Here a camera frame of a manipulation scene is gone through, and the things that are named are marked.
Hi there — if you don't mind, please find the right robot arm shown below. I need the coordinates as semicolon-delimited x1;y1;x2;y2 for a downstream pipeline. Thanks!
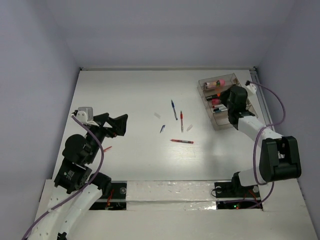
215;81;302;196

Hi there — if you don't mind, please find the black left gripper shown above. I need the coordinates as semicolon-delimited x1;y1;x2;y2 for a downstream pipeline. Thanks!
86;111;128;162

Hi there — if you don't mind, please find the dark blue ballpoint pen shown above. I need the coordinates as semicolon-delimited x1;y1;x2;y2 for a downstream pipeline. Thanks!
170;99;178;121

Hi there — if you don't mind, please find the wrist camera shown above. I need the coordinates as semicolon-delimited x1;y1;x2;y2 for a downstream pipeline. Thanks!
244;81;257;97
71;106;96;125

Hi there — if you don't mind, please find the red gel pen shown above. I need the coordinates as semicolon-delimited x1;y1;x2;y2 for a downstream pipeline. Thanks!
170;139;194;144

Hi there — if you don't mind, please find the red ballpoint pen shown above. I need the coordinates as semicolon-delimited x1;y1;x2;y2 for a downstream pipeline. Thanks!
180;110;184;133

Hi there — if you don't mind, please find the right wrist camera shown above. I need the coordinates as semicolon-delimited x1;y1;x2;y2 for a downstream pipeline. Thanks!
244;81;257;97

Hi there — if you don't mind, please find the clear plastic organizer tray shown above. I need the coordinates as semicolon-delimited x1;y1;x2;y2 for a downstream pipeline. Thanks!
197;73;258;131

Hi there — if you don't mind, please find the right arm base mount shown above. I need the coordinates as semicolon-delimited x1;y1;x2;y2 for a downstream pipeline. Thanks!
210;181;263;210

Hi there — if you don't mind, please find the white pen red cap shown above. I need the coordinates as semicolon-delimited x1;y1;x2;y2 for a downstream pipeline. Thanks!
213;104;226;109

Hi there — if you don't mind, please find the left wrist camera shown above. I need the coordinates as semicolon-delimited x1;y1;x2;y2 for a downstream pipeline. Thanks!
71;106;96;125

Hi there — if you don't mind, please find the orange black highlighter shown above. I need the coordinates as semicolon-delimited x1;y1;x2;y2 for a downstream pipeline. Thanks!
206;93;221;101

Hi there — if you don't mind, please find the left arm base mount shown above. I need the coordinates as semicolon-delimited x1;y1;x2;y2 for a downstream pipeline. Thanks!
90;181;127;211

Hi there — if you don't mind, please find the white pen blue cap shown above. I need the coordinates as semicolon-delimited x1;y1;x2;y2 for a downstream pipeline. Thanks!
213;108;228;113

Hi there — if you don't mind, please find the white foam front board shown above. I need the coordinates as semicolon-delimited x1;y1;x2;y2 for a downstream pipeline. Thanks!
24;177;316;240

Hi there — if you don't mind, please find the pink black highlighter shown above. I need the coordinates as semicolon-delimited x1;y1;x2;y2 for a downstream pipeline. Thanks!
211;98;221;106

